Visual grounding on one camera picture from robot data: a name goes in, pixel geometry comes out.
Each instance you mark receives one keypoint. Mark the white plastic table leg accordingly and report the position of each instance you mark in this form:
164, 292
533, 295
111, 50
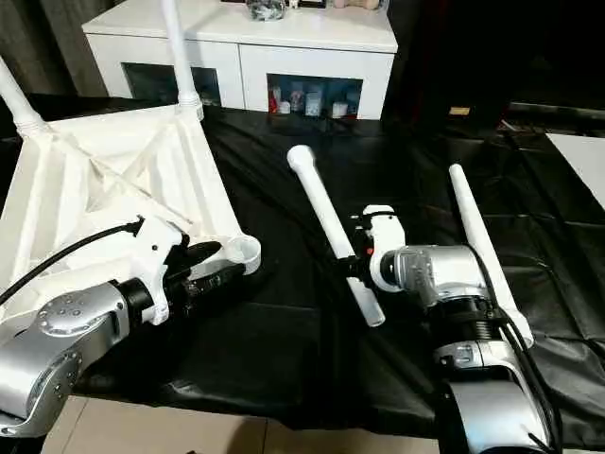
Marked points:
16, 99
182, 57
321, 203
472, 217

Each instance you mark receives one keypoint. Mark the white plastic table top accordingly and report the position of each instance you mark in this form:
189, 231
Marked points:
108, 179

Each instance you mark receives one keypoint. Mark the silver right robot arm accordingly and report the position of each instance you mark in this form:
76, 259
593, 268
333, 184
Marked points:
449, 274

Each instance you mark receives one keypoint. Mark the black mat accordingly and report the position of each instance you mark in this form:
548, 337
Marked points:
283, 354

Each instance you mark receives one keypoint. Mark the small yellow object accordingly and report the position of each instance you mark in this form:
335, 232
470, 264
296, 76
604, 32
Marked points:
459, 111

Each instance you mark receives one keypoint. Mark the white cabinet with glass doors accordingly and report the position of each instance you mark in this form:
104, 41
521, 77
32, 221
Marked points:
283, 42

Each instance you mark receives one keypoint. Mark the white flat board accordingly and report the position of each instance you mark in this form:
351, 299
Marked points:
581, 165

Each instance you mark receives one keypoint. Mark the grey curtain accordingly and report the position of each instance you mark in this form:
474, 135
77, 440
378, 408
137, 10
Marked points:
42, 47

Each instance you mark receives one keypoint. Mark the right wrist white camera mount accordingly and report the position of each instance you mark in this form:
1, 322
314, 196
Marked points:
385, 232

